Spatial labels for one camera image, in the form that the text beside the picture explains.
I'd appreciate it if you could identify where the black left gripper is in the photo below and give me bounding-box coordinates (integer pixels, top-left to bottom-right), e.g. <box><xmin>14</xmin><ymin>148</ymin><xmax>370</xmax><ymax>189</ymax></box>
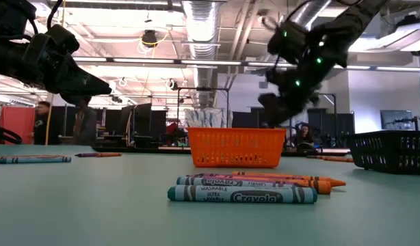
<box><xmin>23</xmin><ymin>24</ymin><xmax>112</xmax><ymax>105</ymax></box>

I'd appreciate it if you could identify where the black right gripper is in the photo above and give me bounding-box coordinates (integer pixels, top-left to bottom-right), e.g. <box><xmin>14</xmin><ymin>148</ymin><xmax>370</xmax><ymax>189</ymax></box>
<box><xmin>257</xmin><ymin>85</ymin><xmax>317</xmax><ymax>128</ymax></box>

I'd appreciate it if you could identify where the crayons mid pile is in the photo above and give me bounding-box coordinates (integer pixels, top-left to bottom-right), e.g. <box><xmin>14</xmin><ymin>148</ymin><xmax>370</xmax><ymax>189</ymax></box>
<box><xmin>0</xmin><ymin>156</ymin><xmax>73</xmax><ymax>165</ymax></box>

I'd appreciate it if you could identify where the person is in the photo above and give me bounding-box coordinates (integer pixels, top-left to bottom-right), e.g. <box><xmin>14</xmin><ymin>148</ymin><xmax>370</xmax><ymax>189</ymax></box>
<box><xmin>73</xmin><ymin>96</ymin><xmax>99</xmax><ymax>146</ymax></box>
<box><xmin>34</xmin><ymin>100</ymin><xmax>53</xmax><ymax>145</ymax></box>
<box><xmin>295</xmin><ymin>123</ymin><xmax>322</xmax><ymax>153</ymax></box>

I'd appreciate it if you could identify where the orange plastic basket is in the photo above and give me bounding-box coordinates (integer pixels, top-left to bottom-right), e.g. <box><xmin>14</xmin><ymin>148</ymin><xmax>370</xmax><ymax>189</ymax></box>
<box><xmin>187</xmin><ymin>127</ymin><xmax>287</xmax><ymax>169</ymax></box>

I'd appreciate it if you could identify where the red partition panel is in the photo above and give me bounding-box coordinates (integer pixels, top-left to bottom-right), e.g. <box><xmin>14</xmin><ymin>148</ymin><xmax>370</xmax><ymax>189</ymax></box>
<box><xmin>0</xmin><ymin>105</ymin><xmax>36</xmax><ymax>145</ymax></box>

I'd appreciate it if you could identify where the clear plastic cover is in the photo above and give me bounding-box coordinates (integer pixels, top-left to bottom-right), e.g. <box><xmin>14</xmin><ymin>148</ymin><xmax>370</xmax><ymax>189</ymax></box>
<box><xmin>184</xmin><ymin>108</ymin><xmax>228</xmax><ymax>129</ymax></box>

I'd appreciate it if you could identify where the teal crayon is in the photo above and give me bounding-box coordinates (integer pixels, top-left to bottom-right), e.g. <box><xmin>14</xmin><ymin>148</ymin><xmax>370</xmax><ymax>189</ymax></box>
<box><xmin>167</xmin><ymin>184</ymin><xmax>319</xmax><ymax>205</ymax></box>
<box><xmin>176</xmin><ymin>175</ymin><xmax>315</xmax><ymax>189</ymax></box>

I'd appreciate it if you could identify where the black plastic basket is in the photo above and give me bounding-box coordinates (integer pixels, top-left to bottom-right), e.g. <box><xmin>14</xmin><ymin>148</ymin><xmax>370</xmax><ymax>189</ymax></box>
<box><xmin>343</xmin><ymin>129</ymin><xmax>420</xmax><ymax>176</ymax></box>

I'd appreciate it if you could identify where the black monitor screen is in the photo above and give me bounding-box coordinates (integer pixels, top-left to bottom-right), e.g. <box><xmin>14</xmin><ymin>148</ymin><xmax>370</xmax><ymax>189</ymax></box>
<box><xmin>380</xmin><ymin>109</ymin><xmax>415</xmax><ymax>131</ymax></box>

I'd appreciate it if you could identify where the green table mat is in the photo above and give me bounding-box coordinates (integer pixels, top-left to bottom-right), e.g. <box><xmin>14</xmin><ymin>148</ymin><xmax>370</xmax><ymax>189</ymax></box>
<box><xmin>0</xmin><ymin>143</ymin><xmax>420</xmax><ymax>246</ymax></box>

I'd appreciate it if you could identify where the yellow cable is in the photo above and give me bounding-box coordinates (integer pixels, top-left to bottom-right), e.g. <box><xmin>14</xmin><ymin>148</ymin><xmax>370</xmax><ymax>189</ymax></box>
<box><xmin>47</xmin><ymin>92</ymin><xmax>54</xmax><ymax>146</ymax></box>

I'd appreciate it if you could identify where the black background rig frame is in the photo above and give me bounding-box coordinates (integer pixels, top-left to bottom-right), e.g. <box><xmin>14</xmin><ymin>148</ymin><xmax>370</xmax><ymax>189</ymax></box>
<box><xmin>176</xmin><ymin>87</ymin><xmax>231</xmax><ymax>129</ymax></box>

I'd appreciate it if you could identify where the silver ventilation duct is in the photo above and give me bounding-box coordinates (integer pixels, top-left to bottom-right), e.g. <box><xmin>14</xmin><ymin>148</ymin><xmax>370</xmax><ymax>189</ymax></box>
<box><xmin>181</xmin><ymin>0</ymin><xmax>228</xmax><ymax>107</ymax></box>

